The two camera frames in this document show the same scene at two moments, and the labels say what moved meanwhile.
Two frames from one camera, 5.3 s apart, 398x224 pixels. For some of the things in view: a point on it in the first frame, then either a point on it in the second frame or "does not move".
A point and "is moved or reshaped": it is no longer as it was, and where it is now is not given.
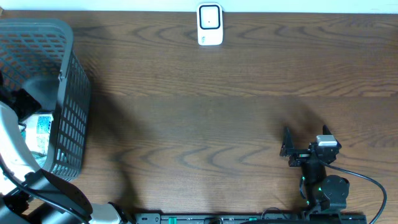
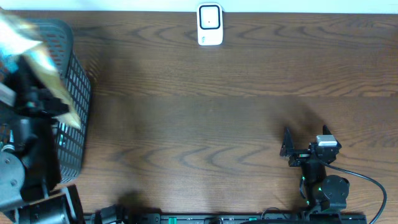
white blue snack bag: [37, 133] is moved or reshaped
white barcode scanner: [210, 23] does not move
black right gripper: [300, 156] does not move
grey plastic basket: [37, 54] does not move
